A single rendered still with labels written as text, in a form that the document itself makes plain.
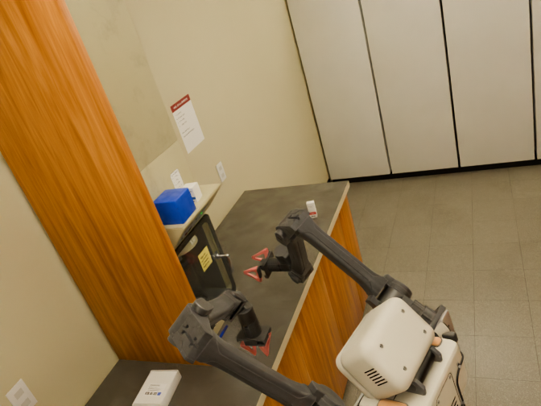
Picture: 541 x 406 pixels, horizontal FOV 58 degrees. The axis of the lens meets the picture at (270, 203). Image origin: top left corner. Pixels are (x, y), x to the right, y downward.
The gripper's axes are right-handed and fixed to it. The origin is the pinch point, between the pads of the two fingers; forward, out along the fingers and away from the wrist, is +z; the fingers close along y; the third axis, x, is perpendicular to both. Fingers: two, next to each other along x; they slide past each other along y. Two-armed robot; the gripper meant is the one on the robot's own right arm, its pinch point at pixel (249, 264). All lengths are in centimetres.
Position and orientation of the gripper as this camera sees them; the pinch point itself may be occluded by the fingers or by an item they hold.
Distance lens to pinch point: 199.3
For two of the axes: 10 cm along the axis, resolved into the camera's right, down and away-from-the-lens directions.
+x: 2.7, 8.5, 4.6
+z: -9.1, 0.7, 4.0
